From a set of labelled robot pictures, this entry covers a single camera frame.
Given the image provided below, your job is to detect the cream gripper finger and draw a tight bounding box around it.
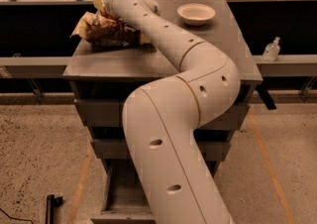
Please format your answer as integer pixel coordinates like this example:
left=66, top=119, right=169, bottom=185
left=93, top=0, right=106, bottom=14

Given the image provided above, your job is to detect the brown chip bag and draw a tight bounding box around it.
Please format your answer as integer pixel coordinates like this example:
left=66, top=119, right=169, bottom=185
left=72, top=12, right=150, bottom=48

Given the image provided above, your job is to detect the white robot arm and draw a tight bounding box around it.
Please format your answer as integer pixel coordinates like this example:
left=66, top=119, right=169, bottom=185
left=97, top=0, right=240, bottom=224

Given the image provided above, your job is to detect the grey top drawer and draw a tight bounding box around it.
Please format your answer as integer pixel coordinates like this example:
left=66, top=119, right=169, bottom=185
left=74, top=99, right=250, bottom=130

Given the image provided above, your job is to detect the grey middle drawer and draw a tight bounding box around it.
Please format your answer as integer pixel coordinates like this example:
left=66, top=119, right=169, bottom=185
left=91, top=139, right=231, bottom=162

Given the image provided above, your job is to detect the grey open bottom drawer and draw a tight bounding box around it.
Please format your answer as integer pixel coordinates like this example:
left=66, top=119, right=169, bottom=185
left=90, top=160, right=221, bottom=224

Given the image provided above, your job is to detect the white paper bowl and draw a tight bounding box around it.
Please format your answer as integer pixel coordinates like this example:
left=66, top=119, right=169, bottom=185
left=177, top=3, right=216, bottom=26

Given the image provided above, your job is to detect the clear sanitizer pump bottle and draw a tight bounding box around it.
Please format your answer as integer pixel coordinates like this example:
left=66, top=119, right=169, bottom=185
left=262, top=37, right=280, bottom=62

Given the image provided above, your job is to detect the grey metal railing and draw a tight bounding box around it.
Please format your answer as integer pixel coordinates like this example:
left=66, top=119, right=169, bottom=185
left=0, top=0, right=317, bottom=80

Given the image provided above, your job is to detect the black floor stand post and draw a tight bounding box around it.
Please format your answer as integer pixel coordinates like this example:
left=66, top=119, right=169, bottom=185
left=46, top=194, right=63, bottom=224

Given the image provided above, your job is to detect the black floor cable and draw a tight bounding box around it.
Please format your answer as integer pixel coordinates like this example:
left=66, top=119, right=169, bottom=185
left=0, top=206, right=36, bottom=224

